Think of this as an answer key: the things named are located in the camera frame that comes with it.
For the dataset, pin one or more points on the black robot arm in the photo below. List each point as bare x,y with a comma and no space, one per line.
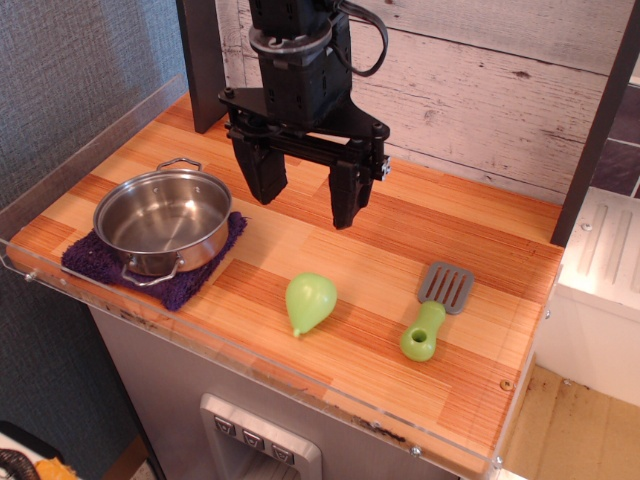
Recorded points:
304,107

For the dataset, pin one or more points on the grey spatula green handle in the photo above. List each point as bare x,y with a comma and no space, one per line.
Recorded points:
444,291

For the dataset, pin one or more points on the green plastic pear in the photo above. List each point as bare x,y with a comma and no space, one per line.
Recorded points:
310,298

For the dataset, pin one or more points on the stainless steel pot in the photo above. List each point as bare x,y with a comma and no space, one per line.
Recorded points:
174,218

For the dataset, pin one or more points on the clear acrylic table guard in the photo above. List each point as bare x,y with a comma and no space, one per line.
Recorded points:
18,222

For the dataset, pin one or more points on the dark shelf post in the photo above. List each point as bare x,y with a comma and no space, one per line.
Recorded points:
203,58
609,104

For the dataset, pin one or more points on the dark left shelf post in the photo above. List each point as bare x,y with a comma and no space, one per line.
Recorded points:
203,58

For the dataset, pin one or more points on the dark right shelf post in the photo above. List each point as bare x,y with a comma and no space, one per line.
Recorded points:
609,104

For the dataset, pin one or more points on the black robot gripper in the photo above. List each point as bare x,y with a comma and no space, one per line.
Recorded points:
304,107

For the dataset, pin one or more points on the purple knitted cloth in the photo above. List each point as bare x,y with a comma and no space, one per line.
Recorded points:
165,280

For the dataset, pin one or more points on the grey toy fridge cabinet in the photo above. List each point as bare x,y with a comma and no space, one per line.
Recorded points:
167,383

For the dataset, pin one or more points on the white plastic appliance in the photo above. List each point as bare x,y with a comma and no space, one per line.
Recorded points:
590,334

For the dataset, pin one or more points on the silver dispenser button panel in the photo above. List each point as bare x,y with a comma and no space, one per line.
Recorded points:
246,446

